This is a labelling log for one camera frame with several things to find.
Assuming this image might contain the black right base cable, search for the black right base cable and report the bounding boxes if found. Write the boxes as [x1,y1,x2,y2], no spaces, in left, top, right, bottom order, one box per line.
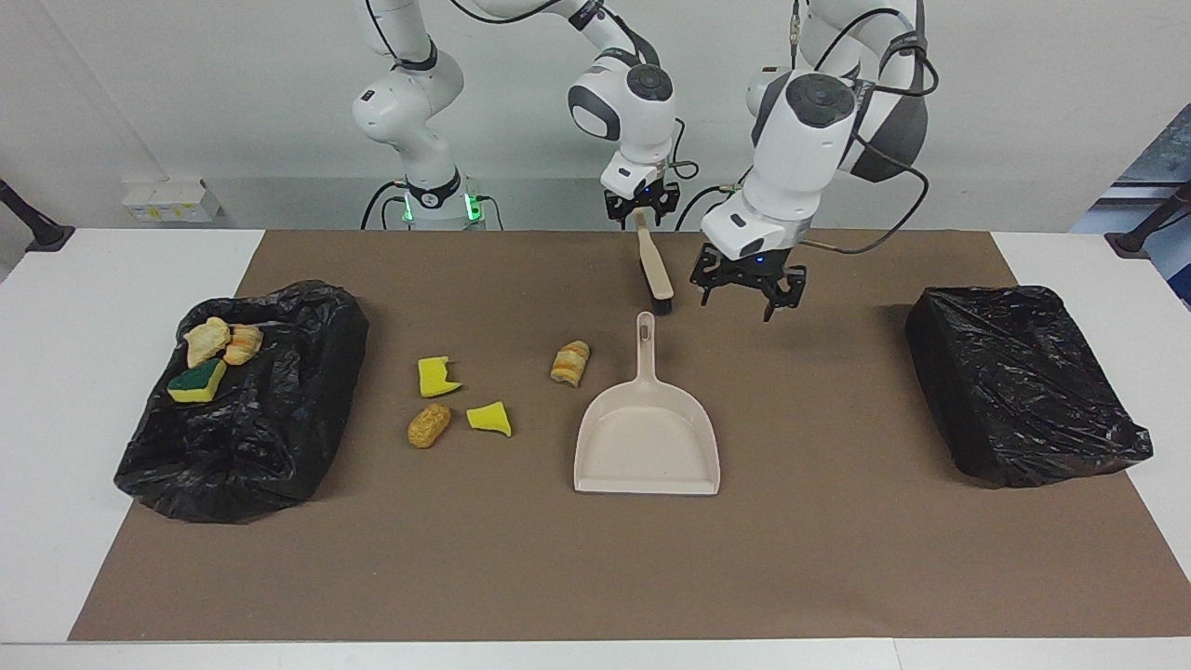
[360,180,410,231]

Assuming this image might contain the black left base cable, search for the black left base cable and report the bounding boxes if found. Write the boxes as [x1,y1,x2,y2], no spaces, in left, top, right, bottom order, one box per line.
[675,184,741,232]

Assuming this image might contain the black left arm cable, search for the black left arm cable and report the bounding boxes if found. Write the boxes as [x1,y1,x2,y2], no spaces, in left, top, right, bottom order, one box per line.
[802,0,933,255]

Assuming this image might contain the blue grey background panel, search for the blue grey background panel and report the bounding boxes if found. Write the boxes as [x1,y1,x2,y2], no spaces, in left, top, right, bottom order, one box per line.
[1070,102,1191,308]

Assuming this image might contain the white box by wall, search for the white box by wall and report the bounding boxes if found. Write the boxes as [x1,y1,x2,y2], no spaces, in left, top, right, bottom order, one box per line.
[121,179,222,224]

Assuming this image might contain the black base cable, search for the black base cable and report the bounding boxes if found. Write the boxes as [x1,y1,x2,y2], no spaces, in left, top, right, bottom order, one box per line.
[675,184,741,232]
[360,180,410,231]

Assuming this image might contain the yellow and green sponge piece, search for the yellow and green sponge piece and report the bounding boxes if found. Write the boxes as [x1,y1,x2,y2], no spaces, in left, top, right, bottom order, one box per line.
[167,358,227,405]

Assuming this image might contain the brown nugget toy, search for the brown nugget toy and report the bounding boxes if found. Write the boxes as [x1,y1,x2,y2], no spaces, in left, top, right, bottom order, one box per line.
[408,402,453,449]

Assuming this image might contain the open black bag lined bin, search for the open black bag lined bin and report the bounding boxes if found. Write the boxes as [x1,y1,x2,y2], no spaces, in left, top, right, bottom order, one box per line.
[114,281,370,525]

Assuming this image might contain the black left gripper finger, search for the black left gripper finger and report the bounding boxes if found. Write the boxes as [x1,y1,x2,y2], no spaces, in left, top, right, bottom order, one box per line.
[761,268,808,323]
[689,256,736,306]

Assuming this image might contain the black stand foot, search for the black stand foot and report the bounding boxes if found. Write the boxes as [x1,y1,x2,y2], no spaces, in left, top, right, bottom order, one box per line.
[1104,181,1191,260]
[0,177,75,254]

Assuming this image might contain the striped croissant toy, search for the striped croissant toy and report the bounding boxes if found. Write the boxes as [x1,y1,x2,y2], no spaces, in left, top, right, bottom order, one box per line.
[550,340,592,388]

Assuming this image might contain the small orange tan bread toy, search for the small orange tan bread toy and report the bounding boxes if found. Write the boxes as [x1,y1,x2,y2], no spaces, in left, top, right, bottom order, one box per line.
[224,324,265,367]

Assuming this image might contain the taut black bag lined bin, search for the taut black bag lined bin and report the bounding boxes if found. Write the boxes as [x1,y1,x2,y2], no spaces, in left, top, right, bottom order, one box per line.
[905,285,1155,489]

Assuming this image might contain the beige plastic dustpan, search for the beige plastic dustpan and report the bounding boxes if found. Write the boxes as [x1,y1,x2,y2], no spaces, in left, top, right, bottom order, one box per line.
[573,312,721,495]

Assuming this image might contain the brown table mat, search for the brown table mat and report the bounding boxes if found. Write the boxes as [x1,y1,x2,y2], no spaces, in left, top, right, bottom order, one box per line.
[67,230,1191,643]

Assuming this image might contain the beige brush with black bristles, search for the beige brush with black bristles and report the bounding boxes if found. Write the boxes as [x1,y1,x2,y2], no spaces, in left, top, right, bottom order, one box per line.
[633,209,676,315]

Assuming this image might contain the pale bread toy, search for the pale bread toy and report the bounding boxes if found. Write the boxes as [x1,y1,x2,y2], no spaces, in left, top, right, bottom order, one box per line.
[183,316,232,369]

